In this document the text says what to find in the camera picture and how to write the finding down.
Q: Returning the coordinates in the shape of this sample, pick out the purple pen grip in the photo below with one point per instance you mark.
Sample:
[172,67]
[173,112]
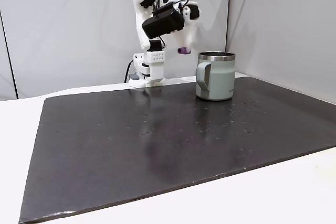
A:
[183,51]

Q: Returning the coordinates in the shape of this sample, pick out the grey-green steel mug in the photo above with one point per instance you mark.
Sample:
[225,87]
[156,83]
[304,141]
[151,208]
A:
[218,82]

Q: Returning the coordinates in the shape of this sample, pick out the black table mat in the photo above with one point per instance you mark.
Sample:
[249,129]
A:
[105,155]

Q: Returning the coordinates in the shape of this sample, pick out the black camera box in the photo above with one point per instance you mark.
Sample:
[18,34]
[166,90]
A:
[162,24]

